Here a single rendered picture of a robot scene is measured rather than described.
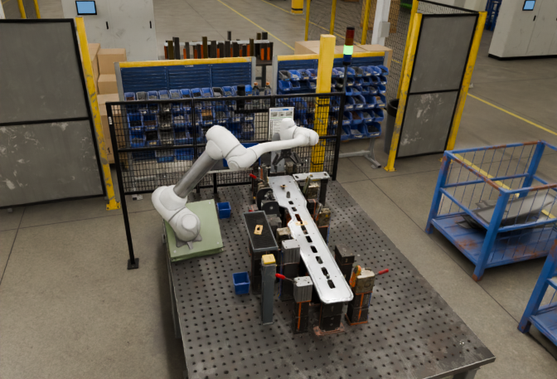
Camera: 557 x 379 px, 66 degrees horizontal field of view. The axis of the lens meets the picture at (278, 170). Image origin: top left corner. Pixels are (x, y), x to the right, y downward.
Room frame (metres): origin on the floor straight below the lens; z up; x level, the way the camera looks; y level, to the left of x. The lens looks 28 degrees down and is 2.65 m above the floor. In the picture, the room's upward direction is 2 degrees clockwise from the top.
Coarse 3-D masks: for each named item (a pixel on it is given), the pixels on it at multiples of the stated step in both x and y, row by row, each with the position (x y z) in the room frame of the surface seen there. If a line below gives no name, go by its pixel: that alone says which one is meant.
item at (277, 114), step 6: (270, 108) 3.34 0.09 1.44; (276, 108) 3.35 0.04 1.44; (282, 108) 3.36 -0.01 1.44; (288, 108) 3.38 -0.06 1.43; (294, 108) 3.39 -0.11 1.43; (270, 114) 3.34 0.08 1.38; (276, 114) 3.35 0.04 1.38; (282, 114) 3.36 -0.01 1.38; (288, 114) 3.38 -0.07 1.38; (276, 120) 3.35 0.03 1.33; (276, 126) 3.35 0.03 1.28; (276, 132) 3.35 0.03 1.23; (270, 138) 3.34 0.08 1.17
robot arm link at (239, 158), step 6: (240, 144) 2.36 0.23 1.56; (234, 150) 2.29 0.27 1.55; (240, 150) 2.31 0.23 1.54; (246, 150) 2.34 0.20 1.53; (252, 150) 2.38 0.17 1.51; (228, 156) 2.29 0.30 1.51; (234, 156) 2.27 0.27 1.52; (240, 156) 2.28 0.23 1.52; (246, 156) 2.30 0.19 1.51; (252, 156) 2.33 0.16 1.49; (228, 162) 2.26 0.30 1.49; (234, 162) 2.24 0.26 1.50; (240, 162) 2.25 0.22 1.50; (246, 162) 2.27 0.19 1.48; (252, 162) 2.32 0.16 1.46; (234, 168) 2.24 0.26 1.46; (240, 168) 2.25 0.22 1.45
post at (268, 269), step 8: (264, 264) 1.77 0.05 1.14; (272, 264) 1.77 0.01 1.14; (264, 272) 1.76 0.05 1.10; (272, 272) 1.77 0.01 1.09; (264, 280) 1.76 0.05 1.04; (272, 280) 1.77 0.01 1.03; (264, 288) 1.76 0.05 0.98; (272, 288) 1.77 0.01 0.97; (264, 296) 1.76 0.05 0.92; (272, 296) 1.78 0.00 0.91; (264, 304) 1.76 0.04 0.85; (272, 304) 1.78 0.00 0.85; (264, 312) 1.77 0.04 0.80; (272, 312) 1.78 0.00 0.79; (264, 320) 1.77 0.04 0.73; (272, 320) 1.78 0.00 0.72
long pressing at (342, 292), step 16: (288, 176) 3.00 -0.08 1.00; (288, 208) 2.53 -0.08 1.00; (304, 208) 2.54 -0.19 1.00; (288, 224) 2.34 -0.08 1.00; (304, 240) 2.18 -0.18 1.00; (320, 240) 2.19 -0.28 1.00; (304, 256) 2.01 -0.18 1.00; (320, 256) 2.02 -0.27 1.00; (320, 272) 1.89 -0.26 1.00; (336, 272) 1.89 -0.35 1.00; (320, 288) 1.76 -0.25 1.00; (336, 288) 1.76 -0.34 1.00
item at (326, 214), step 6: (324, 210) 2.46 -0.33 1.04; (318, 216) 2.43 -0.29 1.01; (324, 216) 2.43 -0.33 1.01; (330, 216) 2.46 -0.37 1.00; (318, 222) 2.43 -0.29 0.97; (324, 222) 2.44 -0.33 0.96; (318, 228) 2.43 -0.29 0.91; (324, 228) 2.44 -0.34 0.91; (324, 234) 2.44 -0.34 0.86; (324, 240) 2.44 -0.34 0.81
